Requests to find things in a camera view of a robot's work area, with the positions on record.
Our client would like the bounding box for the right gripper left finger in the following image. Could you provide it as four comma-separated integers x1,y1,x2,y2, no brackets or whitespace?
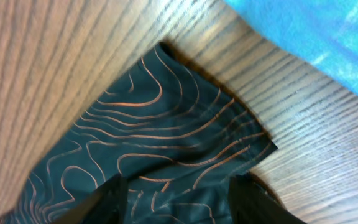
53,174,128,224

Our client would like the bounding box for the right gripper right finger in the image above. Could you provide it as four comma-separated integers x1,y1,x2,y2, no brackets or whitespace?
227,174,305,224

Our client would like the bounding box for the black printed cycling jersey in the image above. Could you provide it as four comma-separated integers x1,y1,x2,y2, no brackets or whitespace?
2,42,276,223

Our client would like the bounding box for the light blue t-shirt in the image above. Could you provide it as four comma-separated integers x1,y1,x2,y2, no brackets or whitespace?
225,0,358,96

